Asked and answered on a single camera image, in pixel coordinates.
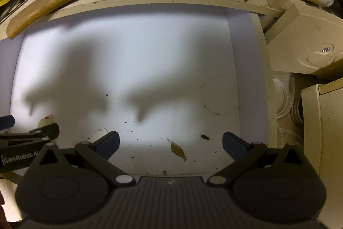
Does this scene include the small cream red-tipped object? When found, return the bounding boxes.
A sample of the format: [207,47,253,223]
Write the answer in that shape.
[38,115,54,129]

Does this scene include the white paper scrap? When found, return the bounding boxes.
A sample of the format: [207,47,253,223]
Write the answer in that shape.
[90,128,109,141]

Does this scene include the dry brown leaf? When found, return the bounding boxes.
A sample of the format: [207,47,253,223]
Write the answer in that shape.
[167,138,188,162]

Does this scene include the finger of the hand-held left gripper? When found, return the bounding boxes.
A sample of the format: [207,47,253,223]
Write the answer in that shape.
[0,122,60,148]
[0,115,15,130]

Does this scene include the cream panel box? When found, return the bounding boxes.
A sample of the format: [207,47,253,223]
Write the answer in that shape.
[264,2,343,77]

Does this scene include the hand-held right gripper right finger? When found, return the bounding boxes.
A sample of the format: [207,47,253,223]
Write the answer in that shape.
[206,132,311,188]

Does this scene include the white cables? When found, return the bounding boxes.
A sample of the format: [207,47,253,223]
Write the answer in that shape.
[272,77,305,147]

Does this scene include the white drawer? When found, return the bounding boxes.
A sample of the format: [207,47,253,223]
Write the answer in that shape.
[0,2,272,176]

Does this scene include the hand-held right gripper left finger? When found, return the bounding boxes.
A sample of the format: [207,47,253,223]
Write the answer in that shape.
[28,131,136,188]

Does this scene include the cream cabinet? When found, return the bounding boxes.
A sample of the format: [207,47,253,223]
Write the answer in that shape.
[300,81,343,229]

